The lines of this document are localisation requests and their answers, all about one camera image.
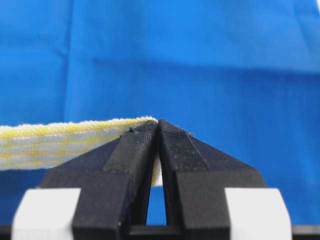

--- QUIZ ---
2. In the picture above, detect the yellow checked towel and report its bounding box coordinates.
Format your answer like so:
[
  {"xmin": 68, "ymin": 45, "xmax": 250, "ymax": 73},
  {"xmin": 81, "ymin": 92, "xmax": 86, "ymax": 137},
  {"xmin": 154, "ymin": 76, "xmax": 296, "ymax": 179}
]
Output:
[{"xmin": 0, "ymin": 116, "xmax": 158, "ymax": 171}]

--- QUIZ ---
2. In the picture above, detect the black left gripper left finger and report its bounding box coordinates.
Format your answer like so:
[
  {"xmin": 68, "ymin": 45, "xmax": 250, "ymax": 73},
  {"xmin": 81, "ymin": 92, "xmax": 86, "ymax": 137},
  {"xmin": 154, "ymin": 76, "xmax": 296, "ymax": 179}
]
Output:
[{"xmin": 11, "ymin": 121, "xmax": 159, "ymax": 240}]

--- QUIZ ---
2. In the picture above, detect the blue table cloth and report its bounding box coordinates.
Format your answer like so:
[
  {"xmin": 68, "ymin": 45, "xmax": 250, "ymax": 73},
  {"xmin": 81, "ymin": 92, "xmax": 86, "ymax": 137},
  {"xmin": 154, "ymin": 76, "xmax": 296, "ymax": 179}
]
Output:
[{"xmin": 0, "ymin": 0, "xmax": 320, "ymax": 225}]

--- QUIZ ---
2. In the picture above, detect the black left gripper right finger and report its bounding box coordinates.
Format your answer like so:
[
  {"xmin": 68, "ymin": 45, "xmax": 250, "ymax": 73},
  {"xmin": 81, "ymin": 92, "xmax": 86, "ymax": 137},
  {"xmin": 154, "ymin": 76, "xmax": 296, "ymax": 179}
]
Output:
[{"xmin": 157, "ymin": 119, "xmax": 293, "ymax": 240}]

